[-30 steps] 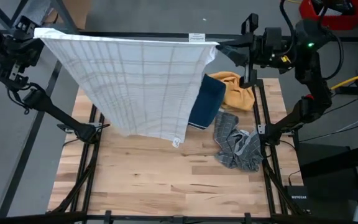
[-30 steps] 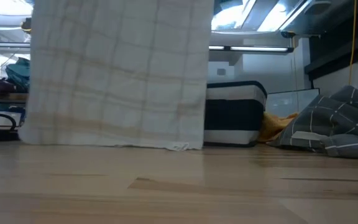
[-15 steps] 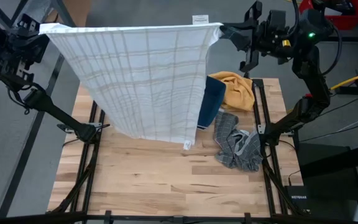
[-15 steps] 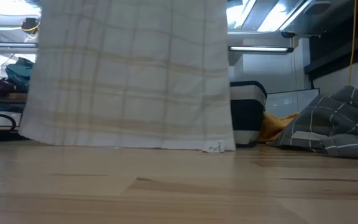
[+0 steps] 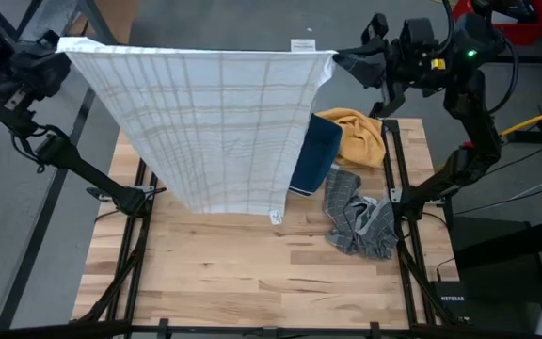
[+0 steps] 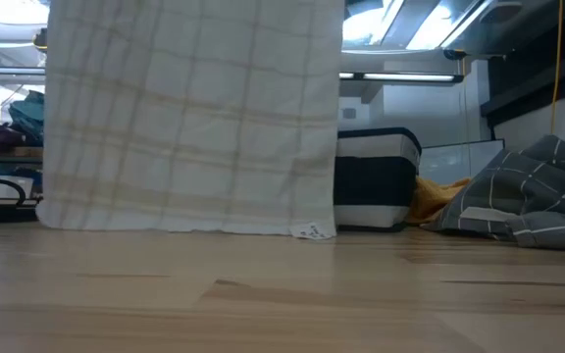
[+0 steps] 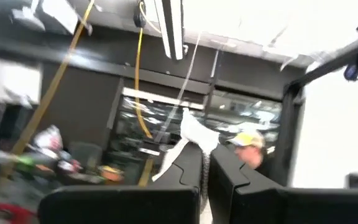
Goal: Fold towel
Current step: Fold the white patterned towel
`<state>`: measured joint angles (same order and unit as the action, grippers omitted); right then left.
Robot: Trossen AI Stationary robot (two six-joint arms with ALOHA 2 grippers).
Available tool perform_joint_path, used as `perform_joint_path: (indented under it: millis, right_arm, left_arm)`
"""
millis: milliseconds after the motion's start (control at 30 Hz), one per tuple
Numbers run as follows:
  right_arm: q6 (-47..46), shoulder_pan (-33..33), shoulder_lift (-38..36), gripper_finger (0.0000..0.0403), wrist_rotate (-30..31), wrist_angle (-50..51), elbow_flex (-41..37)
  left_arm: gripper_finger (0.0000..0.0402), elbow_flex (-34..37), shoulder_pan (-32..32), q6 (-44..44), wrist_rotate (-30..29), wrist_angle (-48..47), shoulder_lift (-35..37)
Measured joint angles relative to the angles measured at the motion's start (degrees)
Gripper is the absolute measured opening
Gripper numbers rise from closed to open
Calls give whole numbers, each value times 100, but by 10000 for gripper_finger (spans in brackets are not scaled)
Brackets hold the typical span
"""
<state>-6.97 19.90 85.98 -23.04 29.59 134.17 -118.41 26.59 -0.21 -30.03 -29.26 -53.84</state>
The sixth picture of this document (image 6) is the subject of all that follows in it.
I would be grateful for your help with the white checked towel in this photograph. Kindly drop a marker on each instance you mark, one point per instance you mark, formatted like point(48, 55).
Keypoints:
point(189, 122)

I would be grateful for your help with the glass partition panel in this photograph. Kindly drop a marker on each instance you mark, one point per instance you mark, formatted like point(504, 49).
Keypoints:
point(459, 159)

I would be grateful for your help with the dark purple bag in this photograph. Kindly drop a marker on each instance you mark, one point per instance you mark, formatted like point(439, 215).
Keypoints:
point(3, 137)

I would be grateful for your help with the orange towel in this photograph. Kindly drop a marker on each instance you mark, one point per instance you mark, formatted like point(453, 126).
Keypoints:
point(432, 198)

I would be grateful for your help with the wooden workbench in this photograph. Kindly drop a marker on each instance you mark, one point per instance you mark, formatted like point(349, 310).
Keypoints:
point(8, 153)

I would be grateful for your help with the navy white striped fabric basket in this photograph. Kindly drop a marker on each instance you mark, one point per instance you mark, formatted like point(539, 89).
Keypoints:
point(375, 181)

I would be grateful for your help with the long ceiling light bar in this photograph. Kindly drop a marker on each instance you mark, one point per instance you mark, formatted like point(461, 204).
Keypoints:
point(410, 77)

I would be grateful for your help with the grey checked towel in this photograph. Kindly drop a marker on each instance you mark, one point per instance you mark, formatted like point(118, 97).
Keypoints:
point(532, 196)

